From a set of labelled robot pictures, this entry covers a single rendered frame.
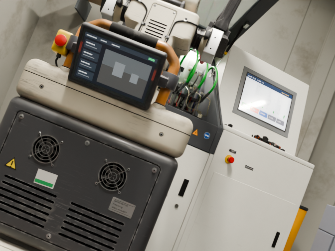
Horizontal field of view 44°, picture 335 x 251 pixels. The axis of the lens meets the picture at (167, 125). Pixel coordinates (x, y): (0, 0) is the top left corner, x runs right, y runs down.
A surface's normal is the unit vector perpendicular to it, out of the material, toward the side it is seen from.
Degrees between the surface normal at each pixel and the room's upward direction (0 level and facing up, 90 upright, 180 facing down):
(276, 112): 76
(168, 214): 90
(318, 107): 90
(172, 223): 90
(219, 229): 90
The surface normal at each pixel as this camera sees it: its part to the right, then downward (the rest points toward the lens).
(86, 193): -0.03, -0.08
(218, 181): 0.32, 0.07
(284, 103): 0.40, -0.16
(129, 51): -0.18, 0.32
